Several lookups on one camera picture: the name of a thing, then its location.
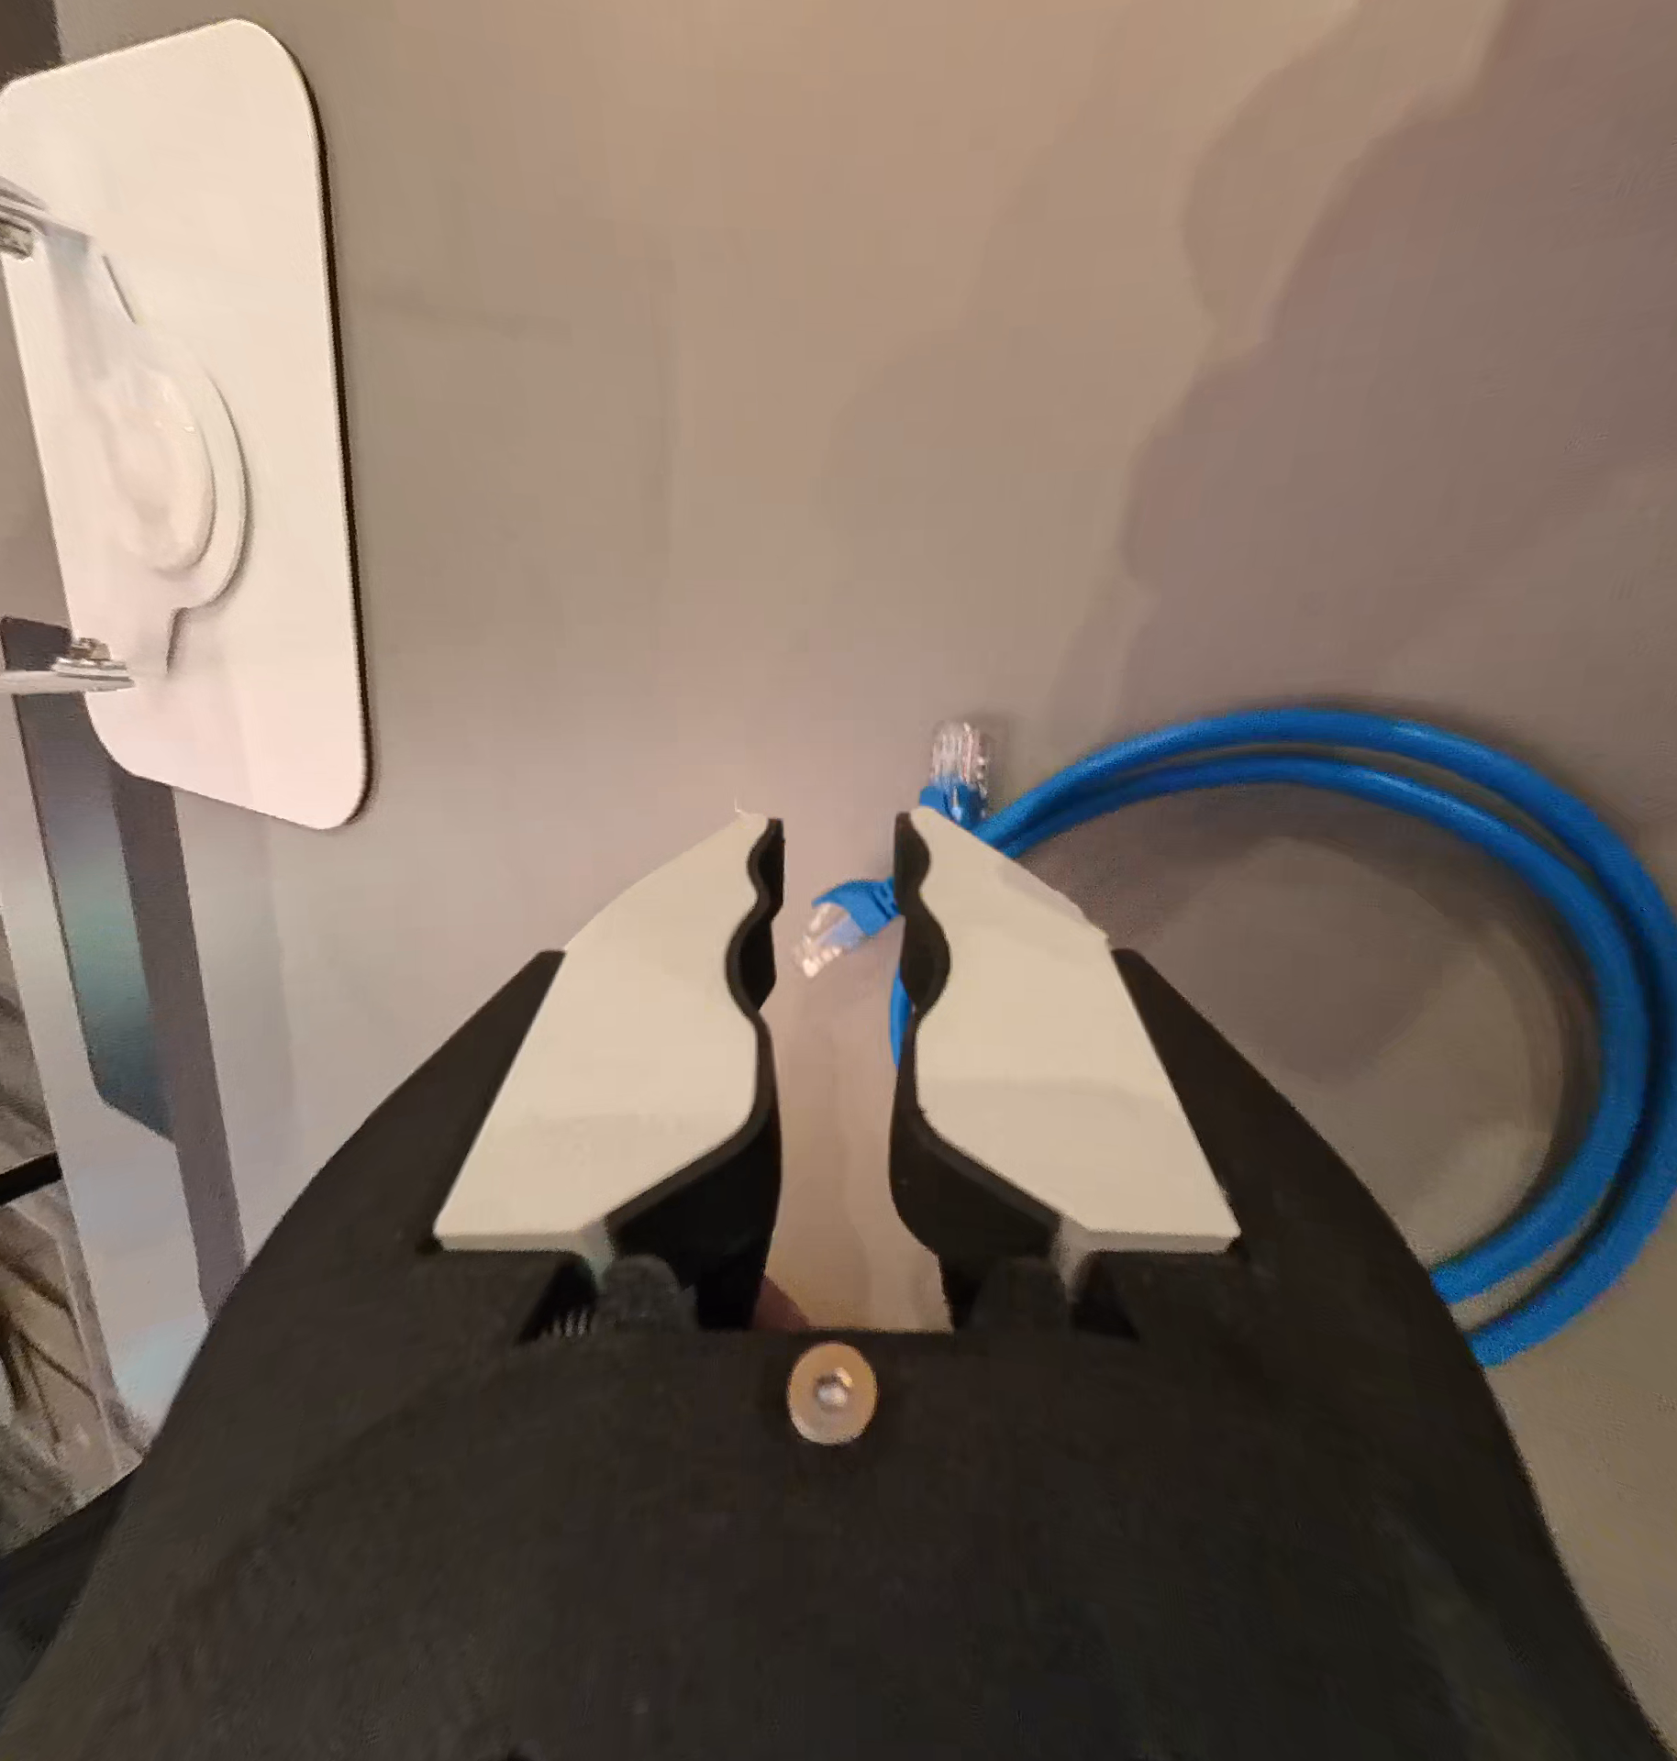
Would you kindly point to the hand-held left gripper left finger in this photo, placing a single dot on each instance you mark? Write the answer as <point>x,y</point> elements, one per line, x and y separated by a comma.
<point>631,1088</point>

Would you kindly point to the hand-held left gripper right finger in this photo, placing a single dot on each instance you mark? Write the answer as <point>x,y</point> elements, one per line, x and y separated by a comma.
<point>1058,1088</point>

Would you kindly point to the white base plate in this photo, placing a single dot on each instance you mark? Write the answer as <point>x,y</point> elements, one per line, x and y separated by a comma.
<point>287,414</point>

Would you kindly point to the clear plastic holder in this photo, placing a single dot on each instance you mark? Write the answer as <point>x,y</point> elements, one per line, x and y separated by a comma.
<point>164,455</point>

